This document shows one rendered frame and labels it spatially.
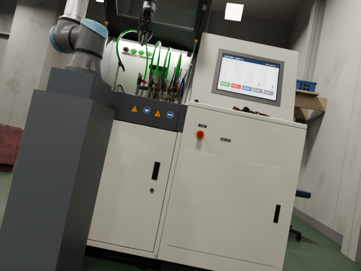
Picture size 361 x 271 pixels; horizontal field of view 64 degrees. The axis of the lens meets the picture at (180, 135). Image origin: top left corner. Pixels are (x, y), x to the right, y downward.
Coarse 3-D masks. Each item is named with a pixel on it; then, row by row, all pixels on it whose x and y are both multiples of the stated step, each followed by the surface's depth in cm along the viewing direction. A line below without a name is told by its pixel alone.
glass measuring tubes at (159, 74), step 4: (152, 68) 218; (160, 68) 218; (148, 72) 220; (152, 72) 220; (160, 72) 218; (164, 72) 218; (148, 76) 218; (156, 76) 220; (160, 76) 219; (164, 76) 218; (148, 80) 218; (160, 80) 220; (160, 84) 220; (144, 92) 219; (156, 92) 217; (144, 96) 217; (152, 96) 219
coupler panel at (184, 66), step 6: (174, 66) 221; (180, 66) 221; (186, 66) 222; (180, 78) 221; (186, 78) 221; (180, 90) 220; (168, 96) 220; (174, 96) 220; (180, 96) 218; (180, 102) 220
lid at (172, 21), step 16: (112, 0) 199; (128, 0) 199; (144, 0) 197; (160, 0) 195; (176, 0) 193; (192, 0) 191; (208, 0) 187; (112, 16) 210; (128, 16) 209; (160, 16) 205; (176, 16) 203; (192, 16) 201; (208, 16) 197; (112, 32) 221; (128, 32) 219; (160, 32) 214; (176, 32) 212; (192, 32) 209; (176, 48) 224; (192, 48) 221
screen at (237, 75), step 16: (224, 64) 198; (240, 64) 199; (256, 64) 200; (272, 64) 200; (224, 80) 194; (240, 80) 195; (256, 80) 196; (272, 80) 197; (240, 96) 192; (256, 96) 192; (272, 96) 193
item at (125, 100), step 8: (112, 96) 165; (120, 96) 166; (128, 96) 166; (136, 96) 166; (112, 104) 165; (120, 104) 165; (128, 104) 165; (136, 104) 165; (144, 104) 165; (152, 104) 165; (160, 104) 166; (168, 104) 166; (176, 104) 166; (120, 112) 165; (128, 112) 165; (136, 112) 165; (152, 112) 165; (176, 112) 165; (128, 120) 165; (136, 120) 165; (144, 120) 165; (152, 120) 165; (160, 120) 165; (168, 120) 165; (176, 120) 165; (160, 128) 165; (168, 128) 165
